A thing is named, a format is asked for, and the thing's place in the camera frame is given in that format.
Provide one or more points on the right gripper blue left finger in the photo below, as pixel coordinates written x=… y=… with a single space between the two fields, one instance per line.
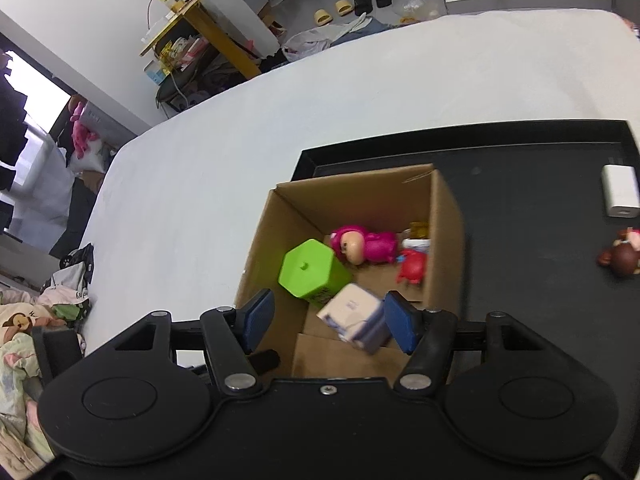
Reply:
x=253 y=320

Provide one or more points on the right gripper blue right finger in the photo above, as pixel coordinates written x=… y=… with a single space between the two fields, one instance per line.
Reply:
x=405 y=322

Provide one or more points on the purple white block figure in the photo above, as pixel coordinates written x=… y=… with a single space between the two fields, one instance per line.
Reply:
x=357 y=317

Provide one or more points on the red crab toy figure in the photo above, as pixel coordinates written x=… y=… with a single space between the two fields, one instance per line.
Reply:
x=414 y=246

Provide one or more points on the green hexagonal container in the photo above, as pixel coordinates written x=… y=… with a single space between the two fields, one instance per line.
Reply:
x=312 y=272

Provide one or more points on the magenta cartoon figure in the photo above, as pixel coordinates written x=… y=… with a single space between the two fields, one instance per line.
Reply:
x=357 y=245

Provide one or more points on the brown cardboard box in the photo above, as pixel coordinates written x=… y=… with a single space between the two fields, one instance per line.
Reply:
x=381 y=200

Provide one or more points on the brown pink small figure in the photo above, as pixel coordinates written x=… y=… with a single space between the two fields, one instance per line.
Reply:
x=622 y=257

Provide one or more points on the white USB charger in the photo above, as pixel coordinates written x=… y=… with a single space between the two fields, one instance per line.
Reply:
x=621 y=191

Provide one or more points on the black shallow tray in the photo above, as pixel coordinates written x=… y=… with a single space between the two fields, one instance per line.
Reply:
x=531 y=198

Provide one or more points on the pink plush toy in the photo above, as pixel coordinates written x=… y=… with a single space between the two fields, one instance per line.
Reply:
x=81 y=135

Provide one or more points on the patterned blanket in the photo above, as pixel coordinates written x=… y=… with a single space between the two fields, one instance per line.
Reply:
x=24 y=448

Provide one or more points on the left yellow slipper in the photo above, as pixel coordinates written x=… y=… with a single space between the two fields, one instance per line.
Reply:
x=322 y=17

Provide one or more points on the yellow slipper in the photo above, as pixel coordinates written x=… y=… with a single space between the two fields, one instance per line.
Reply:
x=322 y=17
x=343 y=7

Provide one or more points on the yellow side table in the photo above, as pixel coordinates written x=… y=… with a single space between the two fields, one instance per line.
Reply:
x=194 y=13

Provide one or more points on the clear plastic bag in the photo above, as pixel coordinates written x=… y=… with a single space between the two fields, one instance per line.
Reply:
x=417 y=10

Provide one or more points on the left black slipper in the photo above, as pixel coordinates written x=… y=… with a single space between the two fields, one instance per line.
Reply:
x=362 y=7

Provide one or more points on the right yellow slipper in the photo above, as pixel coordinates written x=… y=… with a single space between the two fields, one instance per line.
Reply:
x=343 y=7

